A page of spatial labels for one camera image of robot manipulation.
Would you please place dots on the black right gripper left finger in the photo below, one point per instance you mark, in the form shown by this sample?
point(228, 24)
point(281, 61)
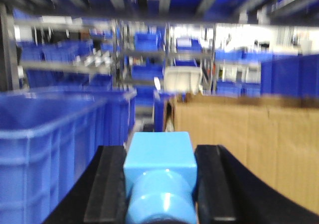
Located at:
point(98, 196)

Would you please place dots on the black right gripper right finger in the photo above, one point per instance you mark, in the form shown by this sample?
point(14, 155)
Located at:
point(228, 193)

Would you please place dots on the light blue building block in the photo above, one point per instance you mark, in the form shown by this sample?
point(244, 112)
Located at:
point(160, 172)

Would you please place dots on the brown cardboard box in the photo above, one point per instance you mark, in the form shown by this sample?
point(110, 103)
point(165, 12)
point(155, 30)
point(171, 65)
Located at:
point(275, 137)

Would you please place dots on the large blue crate left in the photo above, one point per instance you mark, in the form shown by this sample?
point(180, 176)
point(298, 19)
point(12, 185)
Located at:
point(48, 137)

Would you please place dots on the white plastic tub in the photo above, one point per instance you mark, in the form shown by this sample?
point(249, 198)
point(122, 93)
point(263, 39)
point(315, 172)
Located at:
point(182, 79)

